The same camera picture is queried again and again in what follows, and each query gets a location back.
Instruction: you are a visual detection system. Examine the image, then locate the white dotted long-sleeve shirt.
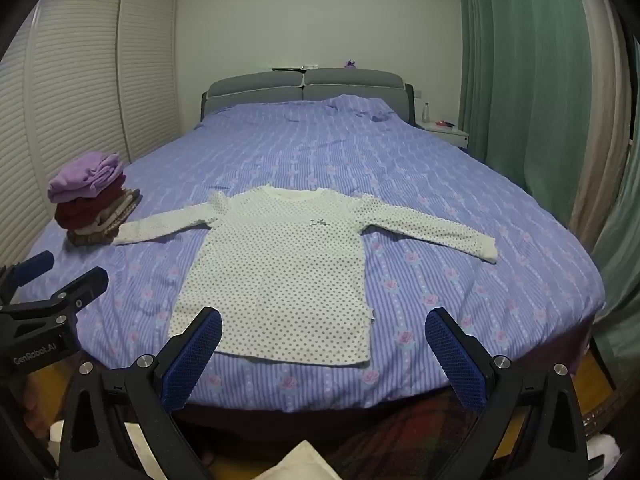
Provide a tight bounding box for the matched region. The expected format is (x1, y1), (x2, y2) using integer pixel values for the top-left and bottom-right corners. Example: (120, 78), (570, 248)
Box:
(112, 185), (498, 368)

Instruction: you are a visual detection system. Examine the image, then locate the brown folded garment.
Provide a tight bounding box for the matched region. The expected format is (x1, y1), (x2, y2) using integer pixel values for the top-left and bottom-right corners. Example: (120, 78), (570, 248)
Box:
(67, 226), (121, 247)

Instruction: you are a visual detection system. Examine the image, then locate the purple folded garment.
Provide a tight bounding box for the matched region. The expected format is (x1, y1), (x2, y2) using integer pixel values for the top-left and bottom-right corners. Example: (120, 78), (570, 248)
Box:
(48, 151), (126, 204)

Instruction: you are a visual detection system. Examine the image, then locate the white nightstand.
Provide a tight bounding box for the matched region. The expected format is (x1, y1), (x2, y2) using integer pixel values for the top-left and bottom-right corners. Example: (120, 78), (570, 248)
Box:
(417, 120), (471, 150)

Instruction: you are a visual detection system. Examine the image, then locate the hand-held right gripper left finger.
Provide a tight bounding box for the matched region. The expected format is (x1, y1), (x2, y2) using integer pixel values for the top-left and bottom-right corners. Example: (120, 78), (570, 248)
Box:
(59, 306), (223, 480)

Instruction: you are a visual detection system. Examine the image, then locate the dark plaid rug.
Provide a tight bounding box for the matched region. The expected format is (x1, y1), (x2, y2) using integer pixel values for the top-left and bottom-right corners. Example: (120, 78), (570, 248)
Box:
(320, 395), (501, 480)

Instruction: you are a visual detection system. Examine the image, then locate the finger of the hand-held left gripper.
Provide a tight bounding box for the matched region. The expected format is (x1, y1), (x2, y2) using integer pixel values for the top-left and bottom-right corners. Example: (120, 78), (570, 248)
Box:
(0, 251), (55, 306)
(0, 266), (109, 319)

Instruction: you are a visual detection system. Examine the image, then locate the purple floral bed sheet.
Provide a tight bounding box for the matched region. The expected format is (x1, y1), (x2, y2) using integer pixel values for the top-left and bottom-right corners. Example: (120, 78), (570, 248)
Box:
(12, 94), (608, 408)

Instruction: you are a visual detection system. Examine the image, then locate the white louvered wardrobe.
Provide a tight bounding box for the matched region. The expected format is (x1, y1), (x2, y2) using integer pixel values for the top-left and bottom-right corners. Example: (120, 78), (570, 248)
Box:
(0, 0), (181, 266)

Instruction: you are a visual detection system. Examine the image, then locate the dark red folded garment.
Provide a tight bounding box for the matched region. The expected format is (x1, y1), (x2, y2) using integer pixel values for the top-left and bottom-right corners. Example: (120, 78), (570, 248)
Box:
(55, 180), (126, 229)

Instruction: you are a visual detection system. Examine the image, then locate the grey bed headboard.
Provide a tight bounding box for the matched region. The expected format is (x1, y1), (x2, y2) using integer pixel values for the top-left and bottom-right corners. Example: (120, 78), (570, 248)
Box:
(201, 67), (416, 126)

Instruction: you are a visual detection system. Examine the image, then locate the beige folded garment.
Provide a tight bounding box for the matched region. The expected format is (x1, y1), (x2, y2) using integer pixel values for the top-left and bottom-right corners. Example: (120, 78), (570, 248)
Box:
(94, 188), (143, 234)

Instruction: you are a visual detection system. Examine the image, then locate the green curtain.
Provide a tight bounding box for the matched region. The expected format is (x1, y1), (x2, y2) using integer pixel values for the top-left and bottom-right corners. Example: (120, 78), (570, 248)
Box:
(457, 0), (640, 366)

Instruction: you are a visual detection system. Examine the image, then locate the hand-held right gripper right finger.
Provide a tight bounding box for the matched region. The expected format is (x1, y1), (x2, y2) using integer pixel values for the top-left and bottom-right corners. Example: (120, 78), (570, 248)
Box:
(424, 306), (591, 480)

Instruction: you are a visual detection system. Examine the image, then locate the cream cloth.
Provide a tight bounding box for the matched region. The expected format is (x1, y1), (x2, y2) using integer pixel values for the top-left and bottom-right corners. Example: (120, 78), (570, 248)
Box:
(257, 440), (346, 480)

